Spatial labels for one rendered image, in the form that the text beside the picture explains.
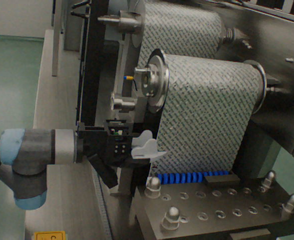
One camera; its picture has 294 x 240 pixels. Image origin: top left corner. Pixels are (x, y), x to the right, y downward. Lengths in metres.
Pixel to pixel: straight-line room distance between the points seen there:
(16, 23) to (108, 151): 5.71
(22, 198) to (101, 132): 0.23
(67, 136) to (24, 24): 5.67
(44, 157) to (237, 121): 0.46
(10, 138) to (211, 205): 0.45
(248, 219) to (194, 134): 0.23
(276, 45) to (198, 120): 0.31
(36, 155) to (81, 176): 0.32
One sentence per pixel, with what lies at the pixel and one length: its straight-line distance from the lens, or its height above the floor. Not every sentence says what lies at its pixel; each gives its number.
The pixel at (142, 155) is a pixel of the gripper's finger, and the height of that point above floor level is 1.10.
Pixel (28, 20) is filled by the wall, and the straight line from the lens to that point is 6.22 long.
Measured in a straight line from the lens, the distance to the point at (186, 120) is 0.69.
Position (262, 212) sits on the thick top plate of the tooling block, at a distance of 0.75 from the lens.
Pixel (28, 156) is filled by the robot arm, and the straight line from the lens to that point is 0.62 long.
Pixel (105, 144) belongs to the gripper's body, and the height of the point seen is 1.13.
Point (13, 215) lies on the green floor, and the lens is 2.07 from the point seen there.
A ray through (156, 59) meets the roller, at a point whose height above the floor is 1.30.
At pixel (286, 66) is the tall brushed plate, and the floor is 1.33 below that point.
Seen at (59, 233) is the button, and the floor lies 0.92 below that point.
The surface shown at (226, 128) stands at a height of 1.16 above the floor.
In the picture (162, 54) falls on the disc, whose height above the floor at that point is 1.32.
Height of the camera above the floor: 1.47
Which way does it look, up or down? 26 degrees down
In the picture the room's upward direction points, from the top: 11 degrees clockwise
